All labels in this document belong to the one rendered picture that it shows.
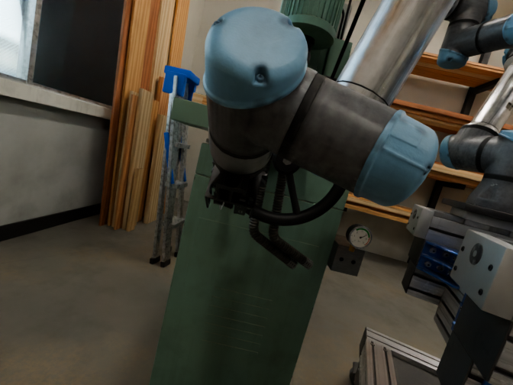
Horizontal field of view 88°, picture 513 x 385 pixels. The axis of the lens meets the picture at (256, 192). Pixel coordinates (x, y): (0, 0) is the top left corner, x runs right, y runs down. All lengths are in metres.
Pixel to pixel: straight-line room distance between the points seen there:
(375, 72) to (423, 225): 0.66
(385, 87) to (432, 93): 3.25
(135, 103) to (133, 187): 0.60
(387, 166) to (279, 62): 0.11
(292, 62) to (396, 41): 0.20
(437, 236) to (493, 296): 0.50
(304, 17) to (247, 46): 0.73
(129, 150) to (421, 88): 3.00
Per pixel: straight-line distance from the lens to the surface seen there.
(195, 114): 0.77
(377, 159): 0.21
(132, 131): 2.14
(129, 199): 2.19
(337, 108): 0.21
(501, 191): 1.00
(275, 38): 0.21
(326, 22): 0.93
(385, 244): 3.53
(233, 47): 0.20
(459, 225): 0.97
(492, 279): 0.48
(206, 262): 0.82
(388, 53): 0.37
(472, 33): 0.98
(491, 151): 1.04
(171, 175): 1.63
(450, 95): 3.68
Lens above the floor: 0.81
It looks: 8 degrees down
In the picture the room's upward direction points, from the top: 14 degrees clockwise
